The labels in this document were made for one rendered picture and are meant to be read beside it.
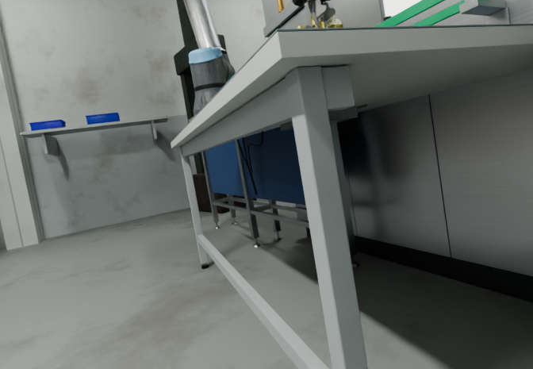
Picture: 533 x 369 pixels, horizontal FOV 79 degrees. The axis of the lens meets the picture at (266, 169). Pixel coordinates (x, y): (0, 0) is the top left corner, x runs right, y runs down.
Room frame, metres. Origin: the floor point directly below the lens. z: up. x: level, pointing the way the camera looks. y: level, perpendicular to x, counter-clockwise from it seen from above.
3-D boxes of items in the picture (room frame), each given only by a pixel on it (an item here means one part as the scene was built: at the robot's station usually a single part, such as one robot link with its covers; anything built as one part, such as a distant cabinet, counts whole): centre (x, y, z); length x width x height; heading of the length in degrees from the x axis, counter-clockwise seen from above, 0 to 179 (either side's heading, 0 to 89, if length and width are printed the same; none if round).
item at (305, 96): (1.16, 0.16, 0.36); 1.51 x 0.09 x 0.71; 21
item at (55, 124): (3.60, 2.30, 1.27); 0.31 x 0.21 x 0.10; 111
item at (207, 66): (1.16, 0.15, 0.94); 0.13 x 0.12 x 0.14; 171
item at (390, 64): (1.40, -0.47, 0.73); 1.58 x 1.52 x 0.04; 21
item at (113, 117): (3.80, 1.78, 1.28); 0.34 x 0.24 x 0.11; 111
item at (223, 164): (2.13, 0.07, 0.54); 1.59 x 0.18 x 0.43; 26
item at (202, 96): (1.16, 0.15, 0.82); 0.15 x 0.15 x 0.10
